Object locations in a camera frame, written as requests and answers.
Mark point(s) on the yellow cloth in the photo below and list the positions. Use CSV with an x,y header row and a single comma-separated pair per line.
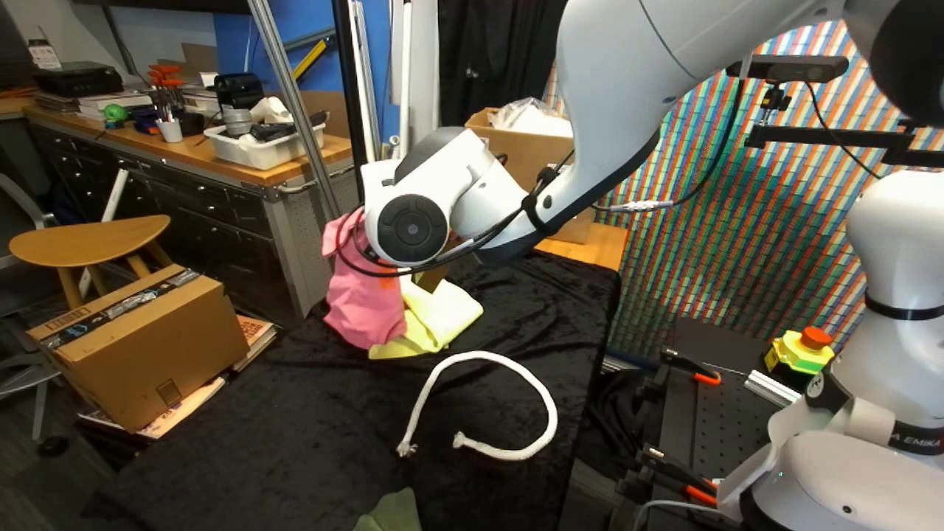
x,y
445,313

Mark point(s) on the pink shirt with orange print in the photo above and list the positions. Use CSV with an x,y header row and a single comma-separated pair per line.
x,y
364,304

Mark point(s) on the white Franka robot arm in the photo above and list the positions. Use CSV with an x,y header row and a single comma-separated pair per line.
x,y
631,77

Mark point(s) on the wooden side platform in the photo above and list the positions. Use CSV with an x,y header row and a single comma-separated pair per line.
x,y
592,245

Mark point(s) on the cardboard box with white label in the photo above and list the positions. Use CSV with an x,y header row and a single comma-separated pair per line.
x,y
520,150

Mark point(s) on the black vertical pole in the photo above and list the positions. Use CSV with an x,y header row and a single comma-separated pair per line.
x,y
353,99

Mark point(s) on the black curtain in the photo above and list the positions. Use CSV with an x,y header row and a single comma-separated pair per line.
x,y
492,49

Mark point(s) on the silver metal pole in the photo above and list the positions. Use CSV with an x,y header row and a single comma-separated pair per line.
x,y
300,127

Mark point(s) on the black velvet tablecloth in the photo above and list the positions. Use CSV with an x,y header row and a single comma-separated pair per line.
x,y
297,422

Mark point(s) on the white plastic bin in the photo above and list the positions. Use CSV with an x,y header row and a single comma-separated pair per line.
x,y
254,147

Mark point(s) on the wooden top counter cabinet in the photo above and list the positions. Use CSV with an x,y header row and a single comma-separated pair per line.
x,y
197,209

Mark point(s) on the black perforated breadboard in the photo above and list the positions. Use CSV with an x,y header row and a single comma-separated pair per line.
x,y
718,422

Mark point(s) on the black round appliance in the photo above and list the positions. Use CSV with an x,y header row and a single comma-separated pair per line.
x,y
237,92

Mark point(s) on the multicolour striped backdrop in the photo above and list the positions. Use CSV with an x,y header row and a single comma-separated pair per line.
x,y
768,245

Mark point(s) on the white cup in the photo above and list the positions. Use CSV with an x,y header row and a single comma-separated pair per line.
x,y
169,130

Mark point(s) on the cardboard box with black tape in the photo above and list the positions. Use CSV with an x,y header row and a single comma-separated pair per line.
x,y
150,344

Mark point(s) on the yellow red emergency stop button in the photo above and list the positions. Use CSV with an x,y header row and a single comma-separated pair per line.
x,y
799,352

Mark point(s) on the wooden stool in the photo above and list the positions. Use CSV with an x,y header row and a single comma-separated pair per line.
x,y
91,240

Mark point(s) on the black printer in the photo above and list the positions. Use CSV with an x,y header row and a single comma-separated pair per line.
x,y
77,77

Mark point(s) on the grey office chair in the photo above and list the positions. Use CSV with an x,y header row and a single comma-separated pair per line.
x,y
18,296

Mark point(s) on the tape-wrapped wrist camera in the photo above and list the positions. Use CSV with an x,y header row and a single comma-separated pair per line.
x,y
428,282

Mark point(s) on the black camera on mount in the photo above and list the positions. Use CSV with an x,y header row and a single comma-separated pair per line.
x,y
799,70

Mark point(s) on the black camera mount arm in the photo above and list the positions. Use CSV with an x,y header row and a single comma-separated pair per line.
x,y
837,136

